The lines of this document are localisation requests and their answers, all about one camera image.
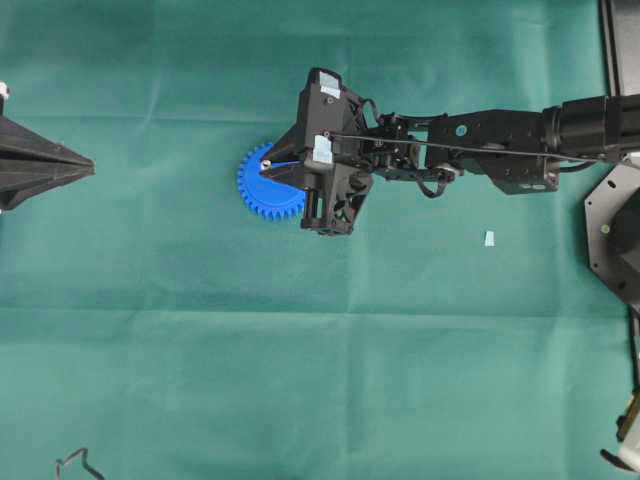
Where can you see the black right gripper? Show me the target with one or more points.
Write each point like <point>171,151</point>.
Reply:
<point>330,117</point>

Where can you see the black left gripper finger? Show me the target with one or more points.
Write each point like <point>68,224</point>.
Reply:
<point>21,180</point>
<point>20,143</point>

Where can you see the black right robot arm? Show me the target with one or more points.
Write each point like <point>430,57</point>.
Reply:
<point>519,151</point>

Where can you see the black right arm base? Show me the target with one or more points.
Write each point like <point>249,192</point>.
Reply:
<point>612,229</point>

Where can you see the blue plastic gear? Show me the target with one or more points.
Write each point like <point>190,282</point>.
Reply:
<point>270,200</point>

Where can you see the green table cloth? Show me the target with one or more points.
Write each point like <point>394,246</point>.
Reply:
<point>148,316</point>

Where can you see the small pale tape piece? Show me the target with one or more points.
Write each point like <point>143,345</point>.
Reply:
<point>489,239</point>

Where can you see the white object bottom right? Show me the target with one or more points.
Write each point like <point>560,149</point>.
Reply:
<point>627,435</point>

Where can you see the black frame rail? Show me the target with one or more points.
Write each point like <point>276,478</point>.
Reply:
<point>620,29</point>

